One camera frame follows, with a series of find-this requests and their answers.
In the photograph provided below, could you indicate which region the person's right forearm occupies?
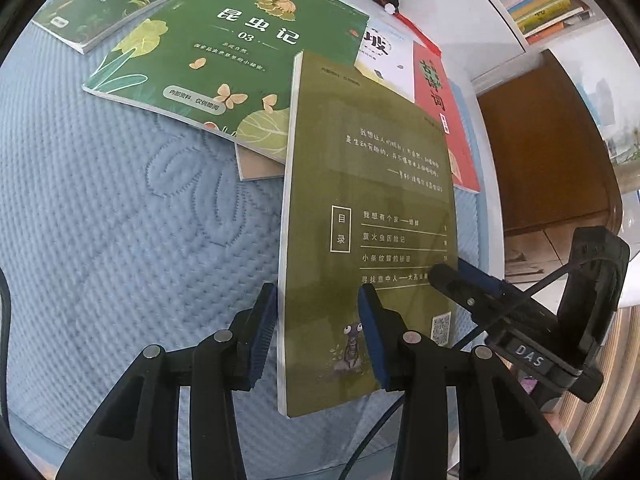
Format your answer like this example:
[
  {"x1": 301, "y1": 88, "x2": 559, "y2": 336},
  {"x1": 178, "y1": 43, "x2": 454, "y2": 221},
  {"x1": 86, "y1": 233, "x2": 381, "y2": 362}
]
[{"x1": 542, "y1": 400, "x2": 573, "y2": 448}]

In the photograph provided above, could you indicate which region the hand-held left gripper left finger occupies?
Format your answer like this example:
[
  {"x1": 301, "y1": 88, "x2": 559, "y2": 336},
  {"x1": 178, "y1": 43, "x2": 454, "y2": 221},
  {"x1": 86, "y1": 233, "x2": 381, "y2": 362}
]
[{"x1": 55, "y1": 282, "x2": 279, "y2": 480}]

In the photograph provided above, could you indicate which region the red poet cover book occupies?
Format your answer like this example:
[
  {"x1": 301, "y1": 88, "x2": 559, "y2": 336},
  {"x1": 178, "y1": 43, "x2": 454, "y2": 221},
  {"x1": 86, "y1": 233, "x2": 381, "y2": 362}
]
[{"x1": 412, "y1": 40, "x2": 481, "y2": 194}]

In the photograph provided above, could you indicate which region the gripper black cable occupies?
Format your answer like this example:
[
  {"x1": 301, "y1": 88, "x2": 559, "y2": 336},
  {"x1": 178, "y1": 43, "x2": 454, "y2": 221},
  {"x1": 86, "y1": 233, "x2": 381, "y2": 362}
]
[
  {"x1": 340, "y1": 265, "x2": 576, "y2": 480},
  {"x1": 0, "y1": 267, "x2": 13, "y2": 411}
]

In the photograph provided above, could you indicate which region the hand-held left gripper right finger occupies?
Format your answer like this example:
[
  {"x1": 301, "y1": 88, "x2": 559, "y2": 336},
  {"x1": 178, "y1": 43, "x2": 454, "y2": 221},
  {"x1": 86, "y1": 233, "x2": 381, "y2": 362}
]
[{"x1": 357, "y1": 284, "x2": 583, "y2": 480}]

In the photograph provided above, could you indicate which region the light blue quilted mat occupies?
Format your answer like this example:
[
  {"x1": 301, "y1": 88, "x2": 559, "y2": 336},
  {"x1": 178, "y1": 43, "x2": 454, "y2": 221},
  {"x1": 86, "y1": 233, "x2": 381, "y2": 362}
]
[{"x1": 0, "y1": 0, "x2": 501, "y2": 480}]

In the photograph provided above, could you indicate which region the row of pale books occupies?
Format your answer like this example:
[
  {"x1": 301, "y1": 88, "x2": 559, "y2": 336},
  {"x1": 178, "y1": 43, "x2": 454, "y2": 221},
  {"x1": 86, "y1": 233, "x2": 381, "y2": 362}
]
[{"x1": 470, "y1": 0, "x2": 591, "y2": 43}]

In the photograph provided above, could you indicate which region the brown wooden cabinet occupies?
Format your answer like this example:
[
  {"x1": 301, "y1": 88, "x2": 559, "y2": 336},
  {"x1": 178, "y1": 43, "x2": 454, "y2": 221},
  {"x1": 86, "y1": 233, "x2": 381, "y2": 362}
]
[{"x1": 475, "y1": 49, "x2": 623, "y2": 236}]

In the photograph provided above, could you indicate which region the red tassel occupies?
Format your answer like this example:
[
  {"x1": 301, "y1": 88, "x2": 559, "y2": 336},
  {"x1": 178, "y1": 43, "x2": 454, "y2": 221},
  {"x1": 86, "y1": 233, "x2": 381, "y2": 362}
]
[{"x1": 385, "y1": 2, "x2": 442, "y2": 57}]

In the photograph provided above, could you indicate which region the light green butterfly cover book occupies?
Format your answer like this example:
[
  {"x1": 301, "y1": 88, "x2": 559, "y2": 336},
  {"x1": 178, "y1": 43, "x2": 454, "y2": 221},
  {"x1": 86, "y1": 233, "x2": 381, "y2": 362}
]
[{"x1": 81, "y1": 0, "x2": 368, "y2": 163}]

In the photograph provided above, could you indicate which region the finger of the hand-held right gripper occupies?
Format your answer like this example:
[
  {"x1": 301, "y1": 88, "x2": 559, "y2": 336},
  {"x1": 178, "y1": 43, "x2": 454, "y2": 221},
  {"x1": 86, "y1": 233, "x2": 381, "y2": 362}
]
[
  {"x1": 429, "y1": 262, "x2": 531, "y2": 331},
  {"x1": 456, "y1": 257, "x2": 503, "y2": 296}
]

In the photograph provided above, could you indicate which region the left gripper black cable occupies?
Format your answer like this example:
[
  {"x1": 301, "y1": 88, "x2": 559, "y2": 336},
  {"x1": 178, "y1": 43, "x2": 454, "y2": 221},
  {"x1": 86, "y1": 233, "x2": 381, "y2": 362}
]
[{"x1": 0, "y1": 267, "x2": 13, "y2": 411}]

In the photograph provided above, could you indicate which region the olive green book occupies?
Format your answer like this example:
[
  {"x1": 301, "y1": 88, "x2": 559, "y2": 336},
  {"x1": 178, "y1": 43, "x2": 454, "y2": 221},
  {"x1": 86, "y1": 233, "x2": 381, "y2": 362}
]
[{"x1": 276, "y1": 50, "x2": 458, "y2": 418}]

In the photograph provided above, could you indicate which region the tan slatted furniture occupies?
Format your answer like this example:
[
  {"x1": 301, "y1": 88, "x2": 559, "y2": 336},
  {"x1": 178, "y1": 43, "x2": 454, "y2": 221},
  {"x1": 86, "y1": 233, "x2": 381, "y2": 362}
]
[{"x1": 565, "y1": 305, "x2": 640, "y2": 480}]

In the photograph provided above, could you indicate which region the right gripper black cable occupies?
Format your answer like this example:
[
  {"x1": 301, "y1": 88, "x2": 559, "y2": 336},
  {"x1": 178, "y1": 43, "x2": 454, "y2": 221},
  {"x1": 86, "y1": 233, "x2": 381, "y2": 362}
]
[{"x1": 340, "y1": 265, "x2": 576, "y2": 480}]

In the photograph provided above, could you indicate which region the tan book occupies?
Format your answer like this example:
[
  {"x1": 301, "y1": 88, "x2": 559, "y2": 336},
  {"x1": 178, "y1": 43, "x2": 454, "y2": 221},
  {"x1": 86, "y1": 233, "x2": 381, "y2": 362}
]
[{"x1": 235, "y1": 142, "x2": 288, "y2": 182}]

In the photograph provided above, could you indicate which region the white book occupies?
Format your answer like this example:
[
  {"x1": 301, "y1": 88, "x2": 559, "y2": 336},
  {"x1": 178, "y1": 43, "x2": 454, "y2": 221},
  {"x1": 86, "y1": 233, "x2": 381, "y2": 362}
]
[{"x1": 354, "y1": 21, "x2": 417, "y2": 103}]

